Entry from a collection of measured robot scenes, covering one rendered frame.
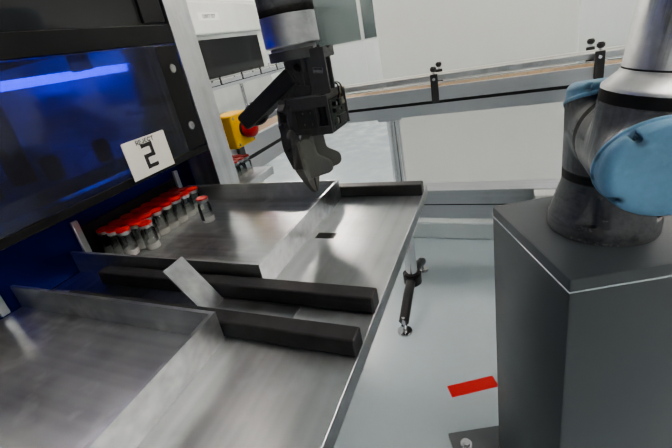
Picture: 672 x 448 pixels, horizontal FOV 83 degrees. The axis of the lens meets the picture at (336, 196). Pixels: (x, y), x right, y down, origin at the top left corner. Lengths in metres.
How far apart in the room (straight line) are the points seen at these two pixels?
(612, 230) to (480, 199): 0.86
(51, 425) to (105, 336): 0.11
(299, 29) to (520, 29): 1.50
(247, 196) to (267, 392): 0.47
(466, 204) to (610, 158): 1.04
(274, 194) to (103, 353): 0.38
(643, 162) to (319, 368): 0.37
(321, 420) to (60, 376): 0.27
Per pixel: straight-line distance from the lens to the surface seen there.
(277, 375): 0.36
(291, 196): 0.70
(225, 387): 0.38
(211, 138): 0.79
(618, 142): 0.48
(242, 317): 0.40
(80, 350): 0.51
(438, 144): 2.04
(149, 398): 0.37
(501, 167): 2.06
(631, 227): 0.68
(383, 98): 1.39
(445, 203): 1.50
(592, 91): 0.62
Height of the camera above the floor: 1.13
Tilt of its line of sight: 22 degrees down
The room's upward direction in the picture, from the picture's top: 11 degrees counter-clockwise
